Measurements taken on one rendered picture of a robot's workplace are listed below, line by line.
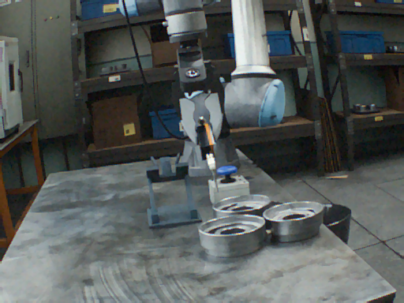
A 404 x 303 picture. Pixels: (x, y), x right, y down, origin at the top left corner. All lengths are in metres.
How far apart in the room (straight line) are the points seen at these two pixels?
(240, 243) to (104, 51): 4.16
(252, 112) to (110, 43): 3.61
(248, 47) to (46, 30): 3.46
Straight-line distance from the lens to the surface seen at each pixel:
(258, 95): 1.42
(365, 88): 5.43
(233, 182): 1.19
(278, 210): 1.01
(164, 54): 4.42
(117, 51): 4.95
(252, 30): 1.46
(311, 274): 0.79
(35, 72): 4.79
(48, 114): 4.78
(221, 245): 0.89
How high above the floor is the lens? 1.12
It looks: 10 degrees down
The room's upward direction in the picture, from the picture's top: 6 degrees counter-clockwise
